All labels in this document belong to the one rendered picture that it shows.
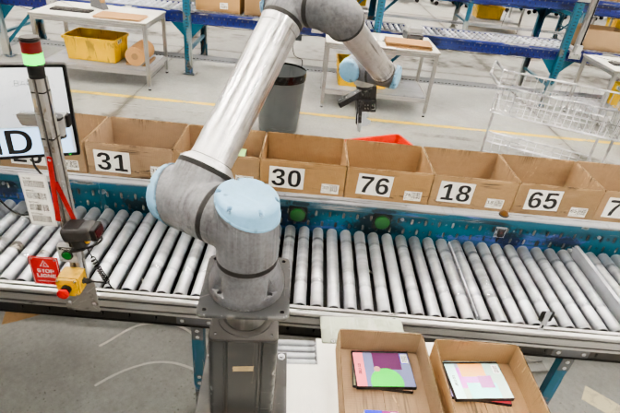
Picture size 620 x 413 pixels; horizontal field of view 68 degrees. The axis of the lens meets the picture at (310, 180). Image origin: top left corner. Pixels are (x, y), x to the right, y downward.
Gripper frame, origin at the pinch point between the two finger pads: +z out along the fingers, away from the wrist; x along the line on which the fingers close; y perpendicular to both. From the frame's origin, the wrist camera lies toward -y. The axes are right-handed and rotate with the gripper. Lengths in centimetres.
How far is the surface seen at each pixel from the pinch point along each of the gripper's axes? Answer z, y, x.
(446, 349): 37, 20, -90
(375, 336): 33, -4, -87
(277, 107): 98, -45, 232
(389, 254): 45, 12, -36
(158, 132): 13, -97, 25
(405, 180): 21.6, 21.4, -12.3
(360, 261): 44, -2, -40
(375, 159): 27.9, 13.1, 16.8
